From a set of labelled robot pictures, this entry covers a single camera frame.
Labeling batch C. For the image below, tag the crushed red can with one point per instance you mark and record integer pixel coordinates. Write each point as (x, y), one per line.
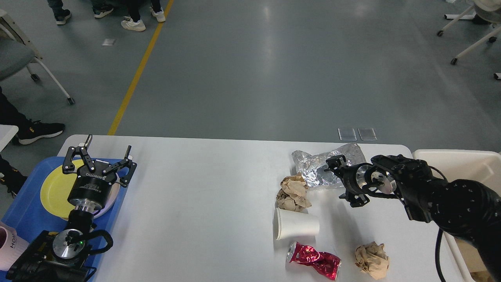
(325, 263)

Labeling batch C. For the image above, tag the left floor socket plate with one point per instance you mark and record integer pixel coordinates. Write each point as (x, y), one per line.
(347, 134)

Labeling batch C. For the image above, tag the person in dark clothes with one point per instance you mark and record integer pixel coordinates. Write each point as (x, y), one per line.
(29, 131)

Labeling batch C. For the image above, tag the pink mug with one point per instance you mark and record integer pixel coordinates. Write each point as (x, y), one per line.
(12, 246)

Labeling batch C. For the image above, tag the brown paper bag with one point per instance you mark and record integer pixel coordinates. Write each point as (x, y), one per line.
(471, 257)

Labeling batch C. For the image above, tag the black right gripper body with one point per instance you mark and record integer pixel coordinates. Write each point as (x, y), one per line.
(357, 184)

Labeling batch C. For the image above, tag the person with black sneakers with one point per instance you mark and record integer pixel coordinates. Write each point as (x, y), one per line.
(101, 8)

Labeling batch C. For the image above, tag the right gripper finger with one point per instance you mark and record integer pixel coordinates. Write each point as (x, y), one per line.
(337, 165)

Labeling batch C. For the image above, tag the pink plate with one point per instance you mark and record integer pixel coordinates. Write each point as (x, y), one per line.
(113, 194)

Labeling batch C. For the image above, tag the white side table corner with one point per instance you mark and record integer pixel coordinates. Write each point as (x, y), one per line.
(7, 132)

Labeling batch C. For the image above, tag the small brown paper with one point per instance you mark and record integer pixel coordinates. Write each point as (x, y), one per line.
(372, 259)

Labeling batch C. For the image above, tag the person with white sneakers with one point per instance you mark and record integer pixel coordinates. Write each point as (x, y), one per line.
(134, 21)

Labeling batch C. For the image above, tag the right floor socket plate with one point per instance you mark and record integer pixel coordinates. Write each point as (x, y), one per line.
(367, 134)

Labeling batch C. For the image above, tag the beige plastic bin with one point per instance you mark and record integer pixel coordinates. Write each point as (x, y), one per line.
(481, 166)

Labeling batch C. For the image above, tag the person in blue jeans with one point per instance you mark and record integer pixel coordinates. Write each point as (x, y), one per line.
(61, 15)

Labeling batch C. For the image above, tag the grey office chair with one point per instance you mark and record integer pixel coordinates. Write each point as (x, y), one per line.
(17, 52)

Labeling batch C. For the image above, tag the yellow plastic plate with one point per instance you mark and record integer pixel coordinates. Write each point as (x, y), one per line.
(55, 191)

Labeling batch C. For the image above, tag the white paper cup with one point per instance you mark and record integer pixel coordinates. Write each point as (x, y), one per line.
(288, 224)

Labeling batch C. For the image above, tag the brown paper ball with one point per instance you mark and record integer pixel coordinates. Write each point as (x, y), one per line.
(292, 194)

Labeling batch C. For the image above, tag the floor socket plate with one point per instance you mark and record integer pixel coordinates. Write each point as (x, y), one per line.
(367, 134)
(347, 134)

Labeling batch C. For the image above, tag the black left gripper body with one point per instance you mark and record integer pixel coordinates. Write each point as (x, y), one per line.
(92, 188)

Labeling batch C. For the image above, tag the aluminium foil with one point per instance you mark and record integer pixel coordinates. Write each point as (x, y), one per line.
(311, 167)

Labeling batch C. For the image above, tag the blue plastic tray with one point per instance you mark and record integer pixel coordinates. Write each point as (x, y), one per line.
(28, 216)

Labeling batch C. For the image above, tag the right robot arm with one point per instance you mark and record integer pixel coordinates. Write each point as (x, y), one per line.
(465, 209)

